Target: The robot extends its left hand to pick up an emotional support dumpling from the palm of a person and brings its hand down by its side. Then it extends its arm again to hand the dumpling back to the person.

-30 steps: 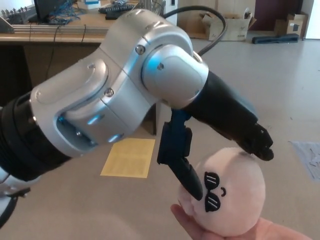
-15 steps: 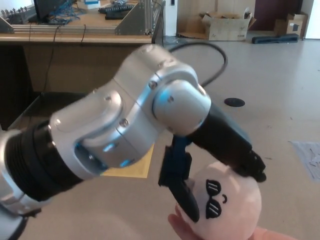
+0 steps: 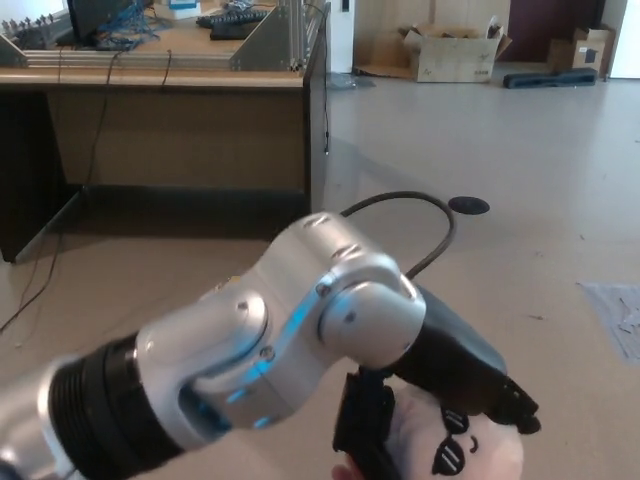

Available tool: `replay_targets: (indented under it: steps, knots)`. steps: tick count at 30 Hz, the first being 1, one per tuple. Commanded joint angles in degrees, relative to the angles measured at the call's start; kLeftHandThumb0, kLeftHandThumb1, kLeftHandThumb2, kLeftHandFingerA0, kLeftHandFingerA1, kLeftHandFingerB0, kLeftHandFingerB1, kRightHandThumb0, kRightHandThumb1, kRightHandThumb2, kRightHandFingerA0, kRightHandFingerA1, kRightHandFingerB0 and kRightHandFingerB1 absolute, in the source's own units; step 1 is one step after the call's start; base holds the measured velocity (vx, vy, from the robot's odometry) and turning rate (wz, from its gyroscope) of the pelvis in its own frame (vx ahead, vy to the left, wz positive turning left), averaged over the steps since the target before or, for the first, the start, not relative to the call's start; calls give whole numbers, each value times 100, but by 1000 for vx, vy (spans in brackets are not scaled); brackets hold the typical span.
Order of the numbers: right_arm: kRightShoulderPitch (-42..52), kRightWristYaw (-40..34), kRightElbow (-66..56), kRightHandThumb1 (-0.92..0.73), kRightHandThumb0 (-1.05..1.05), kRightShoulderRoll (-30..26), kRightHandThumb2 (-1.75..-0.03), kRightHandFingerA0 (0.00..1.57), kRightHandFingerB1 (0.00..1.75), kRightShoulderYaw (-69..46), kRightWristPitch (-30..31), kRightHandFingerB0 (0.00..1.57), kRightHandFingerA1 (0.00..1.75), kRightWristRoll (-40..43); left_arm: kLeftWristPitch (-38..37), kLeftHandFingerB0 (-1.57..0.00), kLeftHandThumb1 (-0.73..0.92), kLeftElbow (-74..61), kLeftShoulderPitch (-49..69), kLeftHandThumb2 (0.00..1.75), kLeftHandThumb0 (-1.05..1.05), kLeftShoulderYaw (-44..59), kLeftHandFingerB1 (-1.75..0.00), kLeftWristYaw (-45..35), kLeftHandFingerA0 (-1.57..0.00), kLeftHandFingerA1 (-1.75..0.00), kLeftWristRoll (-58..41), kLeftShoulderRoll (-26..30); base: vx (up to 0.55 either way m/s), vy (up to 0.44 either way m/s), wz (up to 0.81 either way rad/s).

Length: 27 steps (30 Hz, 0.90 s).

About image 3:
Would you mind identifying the pink plush dumpling with sunglasses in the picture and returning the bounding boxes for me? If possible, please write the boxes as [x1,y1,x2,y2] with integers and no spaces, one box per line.
[387,387,526,480]

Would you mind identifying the black round floor cover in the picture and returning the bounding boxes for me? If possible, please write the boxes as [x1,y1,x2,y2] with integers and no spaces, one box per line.
[448,195,490,215]

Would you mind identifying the grey plastic sheet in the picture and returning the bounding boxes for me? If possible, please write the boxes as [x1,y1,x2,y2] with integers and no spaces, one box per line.
[577,281,640,361]

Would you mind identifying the wooden desk with dark panels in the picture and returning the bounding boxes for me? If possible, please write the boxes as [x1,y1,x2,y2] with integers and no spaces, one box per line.
[0,4,334,265]

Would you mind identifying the clear plastic bag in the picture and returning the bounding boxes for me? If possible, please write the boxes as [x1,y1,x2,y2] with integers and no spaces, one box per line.
[327,73,376,91]

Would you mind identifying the flat cardboard sheet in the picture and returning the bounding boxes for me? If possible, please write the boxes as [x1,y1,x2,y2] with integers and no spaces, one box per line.
[353,29,419,80]

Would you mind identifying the large open cardboard box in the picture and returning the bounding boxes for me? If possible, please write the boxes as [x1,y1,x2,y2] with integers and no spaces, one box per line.
[399,17,514,84]

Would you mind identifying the flat black device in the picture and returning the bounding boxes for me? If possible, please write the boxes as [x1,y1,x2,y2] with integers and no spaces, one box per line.
[209,23,254,41]

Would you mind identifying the black keyboard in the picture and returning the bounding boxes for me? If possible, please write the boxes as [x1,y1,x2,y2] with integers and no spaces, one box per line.
[195,10,266,29]

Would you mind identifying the small cardboard box with label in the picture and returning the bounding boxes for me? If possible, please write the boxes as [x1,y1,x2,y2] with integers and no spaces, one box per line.
[547,24,616,76]

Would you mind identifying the dark maroon door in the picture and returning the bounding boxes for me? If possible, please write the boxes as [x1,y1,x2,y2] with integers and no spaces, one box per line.
[507,0,624,62]

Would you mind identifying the white box with blue print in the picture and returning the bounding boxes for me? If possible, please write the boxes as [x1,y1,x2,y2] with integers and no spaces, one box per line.
[167,0,203,21]

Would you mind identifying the black monitor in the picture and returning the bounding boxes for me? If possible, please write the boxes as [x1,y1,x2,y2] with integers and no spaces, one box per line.
[67,0,139,41]

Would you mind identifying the black robot wrist cable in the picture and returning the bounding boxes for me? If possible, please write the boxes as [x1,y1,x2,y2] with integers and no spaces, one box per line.
[339,192,457,279]

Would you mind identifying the thin black cable with plug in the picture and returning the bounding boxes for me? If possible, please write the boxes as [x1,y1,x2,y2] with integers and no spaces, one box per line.
[304,0,332,156]

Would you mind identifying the long black hanging cable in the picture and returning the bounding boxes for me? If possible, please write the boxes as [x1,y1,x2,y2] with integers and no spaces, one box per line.
[0,49,121,334]

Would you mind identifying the aluminium profile frame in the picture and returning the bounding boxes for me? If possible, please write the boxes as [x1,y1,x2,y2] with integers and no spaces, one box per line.
[0,0,329,74]

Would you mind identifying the blue cable bundle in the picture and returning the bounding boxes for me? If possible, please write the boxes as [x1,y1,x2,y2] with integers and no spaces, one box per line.
[97,0,161,51]

